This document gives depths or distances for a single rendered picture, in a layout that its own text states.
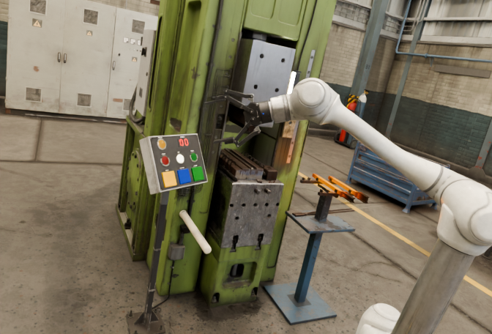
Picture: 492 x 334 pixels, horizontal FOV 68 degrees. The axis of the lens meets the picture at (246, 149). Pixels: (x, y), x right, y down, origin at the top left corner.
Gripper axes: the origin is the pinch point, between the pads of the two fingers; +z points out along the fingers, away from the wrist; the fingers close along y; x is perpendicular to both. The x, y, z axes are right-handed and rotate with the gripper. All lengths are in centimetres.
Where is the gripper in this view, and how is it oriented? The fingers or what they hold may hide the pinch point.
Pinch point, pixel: (212, 122)
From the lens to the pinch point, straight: 125.9
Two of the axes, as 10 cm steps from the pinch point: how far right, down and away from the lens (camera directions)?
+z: -9.8, 1.8, 1.0
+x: -0.5, 2.2, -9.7
